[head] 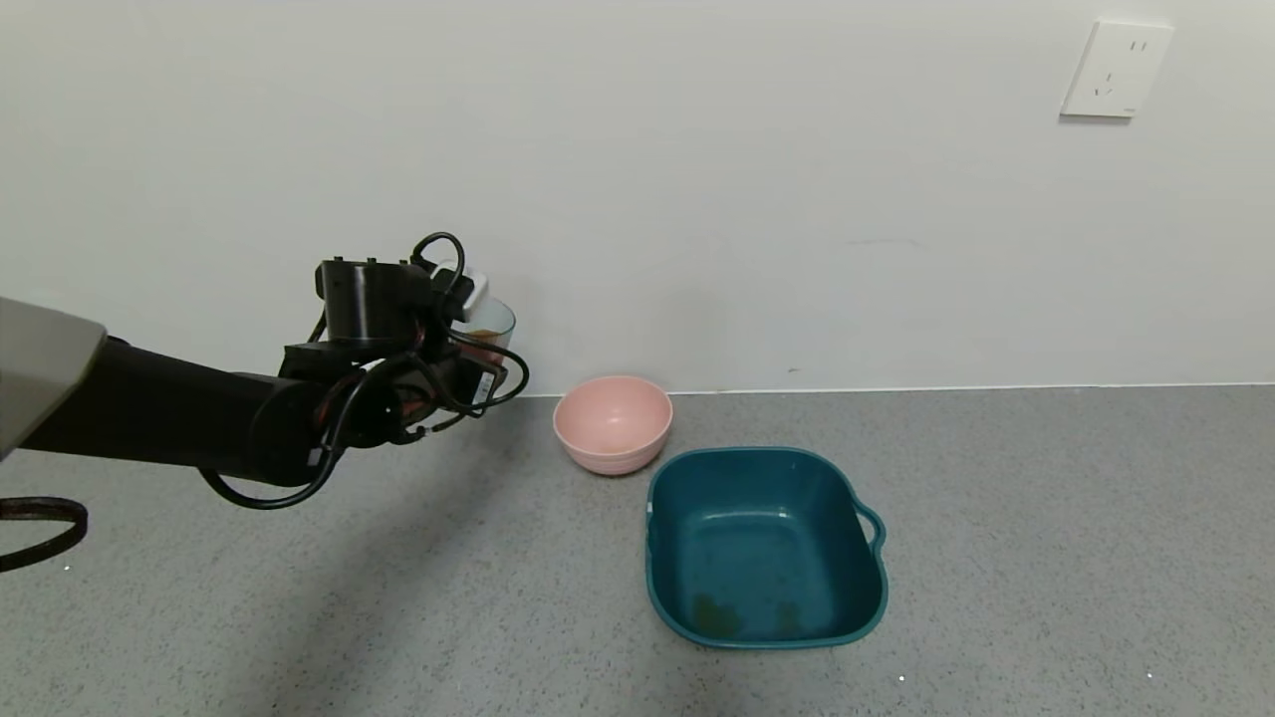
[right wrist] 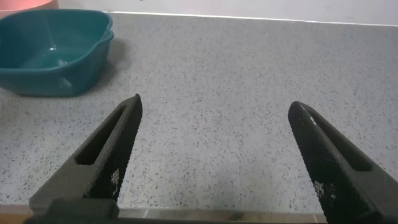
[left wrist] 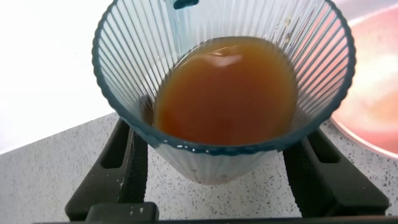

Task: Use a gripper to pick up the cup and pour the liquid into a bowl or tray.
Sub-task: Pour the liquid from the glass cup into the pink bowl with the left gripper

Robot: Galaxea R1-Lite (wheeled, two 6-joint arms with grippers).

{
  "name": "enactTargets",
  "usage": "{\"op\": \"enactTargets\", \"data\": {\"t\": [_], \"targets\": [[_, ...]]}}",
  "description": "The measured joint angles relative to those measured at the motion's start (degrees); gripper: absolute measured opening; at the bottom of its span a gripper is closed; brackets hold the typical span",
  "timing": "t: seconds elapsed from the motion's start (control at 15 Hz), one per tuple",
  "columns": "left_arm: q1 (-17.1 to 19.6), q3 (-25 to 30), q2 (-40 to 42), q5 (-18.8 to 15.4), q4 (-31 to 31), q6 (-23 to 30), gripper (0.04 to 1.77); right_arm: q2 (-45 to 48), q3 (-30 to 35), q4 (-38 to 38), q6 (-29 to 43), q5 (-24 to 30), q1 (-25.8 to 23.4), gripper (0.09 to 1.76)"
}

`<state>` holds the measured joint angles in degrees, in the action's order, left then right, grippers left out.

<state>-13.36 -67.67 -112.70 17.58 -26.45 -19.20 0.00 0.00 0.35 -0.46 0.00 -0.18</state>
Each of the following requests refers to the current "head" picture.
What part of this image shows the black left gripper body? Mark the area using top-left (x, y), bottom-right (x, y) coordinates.
top-left (448, 356), bottom-right (509, 412)

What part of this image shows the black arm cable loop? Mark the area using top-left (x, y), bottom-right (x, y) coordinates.
top-left (198, 368), bottom-right (350, 512)

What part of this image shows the thin black camera cable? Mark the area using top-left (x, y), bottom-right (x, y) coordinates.
top-left (409, 231), bottom-right (531, 420)

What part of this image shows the ribbed translucent blue-grey cup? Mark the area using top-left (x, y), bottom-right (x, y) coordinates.
top-left (456, 298), bottom-right (518, 371)

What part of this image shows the teal plastic basin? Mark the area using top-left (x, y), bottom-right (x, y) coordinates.
top-left (644, 446), bottom-right (890, 651)

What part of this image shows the pink ribbed bowl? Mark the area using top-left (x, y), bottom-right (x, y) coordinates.
top-left (553, 375), bottom-right (674, 477)

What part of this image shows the white wall socket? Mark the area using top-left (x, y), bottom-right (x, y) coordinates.
top-left (1058, 20), bottom-right (1176, 120)

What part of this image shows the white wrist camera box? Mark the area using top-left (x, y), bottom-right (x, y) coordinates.
top-left (432, 263), bottom-right (490, 323)

